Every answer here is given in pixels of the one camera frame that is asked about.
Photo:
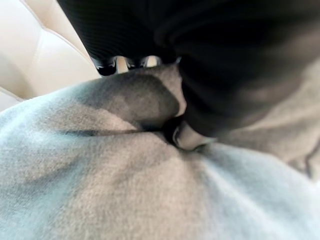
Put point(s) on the cream leather sofa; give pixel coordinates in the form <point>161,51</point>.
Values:
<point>37,50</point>

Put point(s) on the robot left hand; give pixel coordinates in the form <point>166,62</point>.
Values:
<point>205,50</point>

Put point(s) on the grey fabric cushion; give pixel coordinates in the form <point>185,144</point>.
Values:
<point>125,175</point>

